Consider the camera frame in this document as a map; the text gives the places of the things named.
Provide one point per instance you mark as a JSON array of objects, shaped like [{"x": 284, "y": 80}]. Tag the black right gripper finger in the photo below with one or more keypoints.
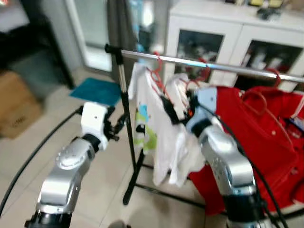
[{"x": 172, "y": 111}]

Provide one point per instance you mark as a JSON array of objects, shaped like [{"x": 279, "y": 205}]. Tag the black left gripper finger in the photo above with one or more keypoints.
[
  {"x": 121, "y": 126},
  {"x": 112, "y": 112}
]

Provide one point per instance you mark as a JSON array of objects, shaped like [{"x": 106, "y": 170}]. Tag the red clothes hanger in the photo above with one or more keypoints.
[
  {"x": 158, "y": 81},
  {"x": 277, "y": 76},
  {"x": 207, "y": 71}
]

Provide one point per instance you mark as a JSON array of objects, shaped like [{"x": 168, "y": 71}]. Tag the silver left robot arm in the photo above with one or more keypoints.
[{"x": 61, "y": 175}]

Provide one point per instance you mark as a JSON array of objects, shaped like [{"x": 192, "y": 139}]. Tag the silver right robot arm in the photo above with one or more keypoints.
[{"x": 228, "y": 161}]

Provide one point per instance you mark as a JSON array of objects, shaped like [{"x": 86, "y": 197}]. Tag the teal floor mat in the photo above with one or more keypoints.
[{"x": 97, "y": 90}]

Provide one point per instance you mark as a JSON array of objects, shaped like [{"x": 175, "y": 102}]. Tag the white printed t-shirt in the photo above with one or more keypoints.
[{"x": 145, "y": 104}]

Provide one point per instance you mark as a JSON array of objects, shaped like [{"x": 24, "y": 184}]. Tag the plain white garment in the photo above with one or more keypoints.
[{"x": 178, "y": 152}]

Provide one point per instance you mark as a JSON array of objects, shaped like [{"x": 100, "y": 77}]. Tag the black clothes rack silver bar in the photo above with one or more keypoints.
[{"x": 228, "y": 67}]

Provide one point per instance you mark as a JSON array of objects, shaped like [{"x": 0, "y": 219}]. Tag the grey curtain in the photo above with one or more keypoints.
[{"x": 121, "y": 28}]

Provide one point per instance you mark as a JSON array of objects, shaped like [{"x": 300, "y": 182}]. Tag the dark clothing tag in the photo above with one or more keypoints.
[{"x": 294, "y": 124}]

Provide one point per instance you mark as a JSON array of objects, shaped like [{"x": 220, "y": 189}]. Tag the white framed glass door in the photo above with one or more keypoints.
[{"x": 90, "y": 23}]

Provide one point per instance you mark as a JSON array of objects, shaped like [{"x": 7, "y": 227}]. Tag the red shirt white trim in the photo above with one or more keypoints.
[{"x": 297, "y": 156}]

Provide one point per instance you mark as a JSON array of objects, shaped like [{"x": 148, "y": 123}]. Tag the white glass door cabinet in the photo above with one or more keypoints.
[{"x": 228, "y": 23}]

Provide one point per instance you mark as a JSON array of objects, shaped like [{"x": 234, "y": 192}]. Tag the brown cardboard box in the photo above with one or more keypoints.
[{"x": 16, "y": 104}]

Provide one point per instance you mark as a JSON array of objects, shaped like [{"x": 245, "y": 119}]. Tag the dark grey furniture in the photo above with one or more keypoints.
[{"x": 28, "y": 57}]

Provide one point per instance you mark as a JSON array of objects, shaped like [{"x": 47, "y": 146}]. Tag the small black device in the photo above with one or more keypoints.
[{"x": 268, "y": 13}]

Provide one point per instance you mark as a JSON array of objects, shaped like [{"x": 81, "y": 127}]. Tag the pale right wrist camera mount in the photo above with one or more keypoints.
[{"x": 206, "y": 102}]

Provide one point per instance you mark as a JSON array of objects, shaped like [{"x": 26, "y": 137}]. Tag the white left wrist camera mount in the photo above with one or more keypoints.
[{"x": 93, "y": 118}]

